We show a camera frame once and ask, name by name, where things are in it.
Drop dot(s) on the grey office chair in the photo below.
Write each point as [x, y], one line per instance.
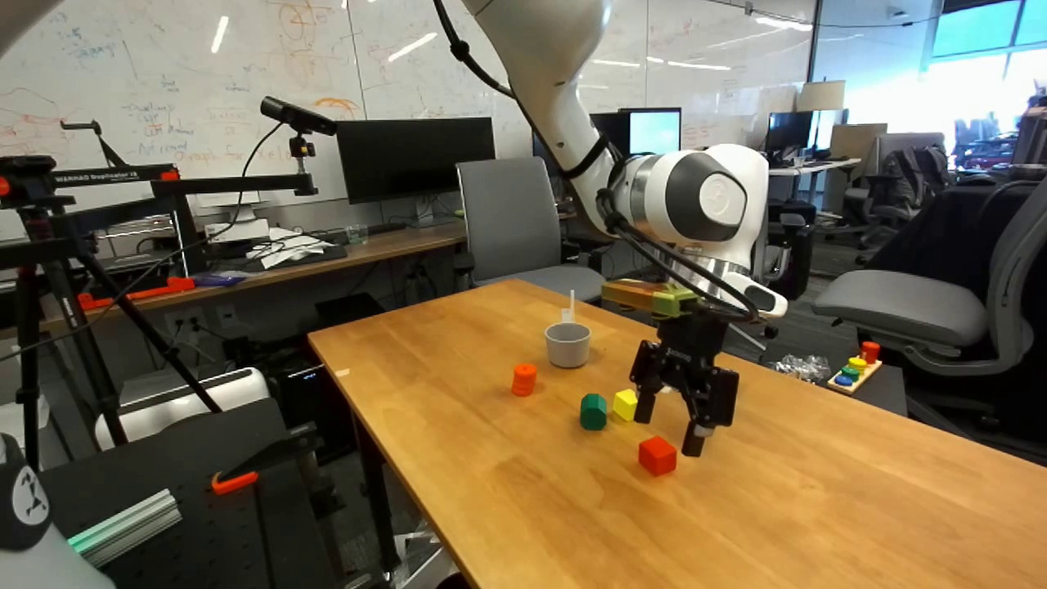
[501, 216]
[901, 306]

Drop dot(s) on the black stereo camera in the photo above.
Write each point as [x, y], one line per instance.
[294, 112]

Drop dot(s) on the yellow cube block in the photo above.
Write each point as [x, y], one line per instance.
[623, 408]

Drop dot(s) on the beige chair back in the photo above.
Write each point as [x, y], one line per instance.
[858, 142]

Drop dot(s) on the red cube block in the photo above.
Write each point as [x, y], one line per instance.
[657, 456]

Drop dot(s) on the grey cup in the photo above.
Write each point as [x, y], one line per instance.
[568, 348]

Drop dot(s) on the black computer monitor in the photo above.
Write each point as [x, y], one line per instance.
[613, 132]
[790, 132]

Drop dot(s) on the silver green tube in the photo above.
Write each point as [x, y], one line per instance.
[132, 524]

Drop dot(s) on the white rounded box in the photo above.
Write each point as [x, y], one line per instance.
[183, 403]

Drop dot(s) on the red clamp bar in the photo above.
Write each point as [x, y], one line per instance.
[141, 293]

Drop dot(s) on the beige lamp shade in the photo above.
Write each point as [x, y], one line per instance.
[818, 96]

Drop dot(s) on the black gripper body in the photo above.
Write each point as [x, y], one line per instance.
[691, 346]

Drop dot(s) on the small wooden desk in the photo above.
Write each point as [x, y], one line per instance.
[812, 168]

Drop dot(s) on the black table leg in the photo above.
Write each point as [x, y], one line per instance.
[377, 500]

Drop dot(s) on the lit computer monitor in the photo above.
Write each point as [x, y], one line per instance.
[655, 132]

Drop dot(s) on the colourful shape sorter toy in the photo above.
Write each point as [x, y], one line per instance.
[856, 374]

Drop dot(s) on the black mesh office chair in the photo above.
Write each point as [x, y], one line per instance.
[794, 265]

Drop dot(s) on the clear plastic bag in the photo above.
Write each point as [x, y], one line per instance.
[806, 369]

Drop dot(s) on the wide black monitor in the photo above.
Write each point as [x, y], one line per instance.
[412, 159]

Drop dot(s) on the black computer tower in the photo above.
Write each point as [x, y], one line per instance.
[315, 403]

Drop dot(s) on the black boom bar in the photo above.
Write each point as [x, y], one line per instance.
[217, 183]

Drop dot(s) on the black side stool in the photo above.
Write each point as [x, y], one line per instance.
[806, 391]

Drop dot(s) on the white papers pile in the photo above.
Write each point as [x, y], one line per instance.
[282, 251]

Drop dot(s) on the long wooden desk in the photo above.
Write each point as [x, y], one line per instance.
[379, 247]

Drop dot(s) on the green cylinder block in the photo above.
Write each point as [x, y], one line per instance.
[594, 413]

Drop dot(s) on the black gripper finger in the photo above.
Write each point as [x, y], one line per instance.
[719, 397]
[641, 381]

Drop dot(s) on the black cart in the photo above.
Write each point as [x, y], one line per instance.
[163, 460]

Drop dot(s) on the black tripod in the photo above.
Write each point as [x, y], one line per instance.
[49, 281]

